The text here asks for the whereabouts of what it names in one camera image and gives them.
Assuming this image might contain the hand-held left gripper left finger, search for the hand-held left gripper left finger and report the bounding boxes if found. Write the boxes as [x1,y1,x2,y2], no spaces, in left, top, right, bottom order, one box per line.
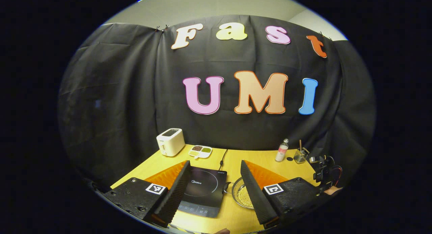
[103,160,192,228]

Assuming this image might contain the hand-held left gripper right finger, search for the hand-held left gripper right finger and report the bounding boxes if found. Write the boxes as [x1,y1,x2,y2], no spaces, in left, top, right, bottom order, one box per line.
[240,160,338,229]

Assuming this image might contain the pile of yellow soybeans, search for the pile of yellow soybeans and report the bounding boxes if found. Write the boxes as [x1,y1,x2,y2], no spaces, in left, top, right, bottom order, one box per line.
[236,185,254,209]

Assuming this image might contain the stainless steel pot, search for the stainless steel pot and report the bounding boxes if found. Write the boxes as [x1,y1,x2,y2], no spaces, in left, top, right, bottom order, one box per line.
[223,176,255,210]

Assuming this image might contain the black induction cooktop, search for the black induction cooktop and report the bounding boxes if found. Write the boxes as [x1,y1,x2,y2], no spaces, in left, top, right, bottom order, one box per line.
[177,166,227,218]

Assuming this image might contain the small glass jar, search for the small glass jar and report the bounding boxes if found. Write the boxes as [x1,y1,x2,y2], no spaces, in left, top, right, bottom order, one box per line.
[293,147,310,164]

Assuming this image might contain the white divided bean dish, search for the white divided bean dish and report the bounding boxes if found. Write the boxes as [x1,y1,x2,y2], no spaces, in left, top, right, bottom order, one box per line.
[188,145,213,159]

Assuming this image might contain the clear bottle pink label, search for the clear bottle pink label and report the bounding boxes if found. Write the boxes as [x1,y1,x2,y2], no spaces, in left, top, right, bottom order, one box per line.
[275,139,289,162]

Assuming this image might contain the white toaster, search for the white toaster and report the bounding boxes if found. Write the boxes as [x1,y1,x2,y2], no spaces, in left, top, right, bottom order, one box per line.
[156,128,186,157]

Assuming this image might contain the black power cable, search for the black power cable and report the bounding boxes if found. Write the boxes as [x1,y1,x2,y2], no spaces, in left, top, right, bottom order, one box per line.
[218,149,228,171]

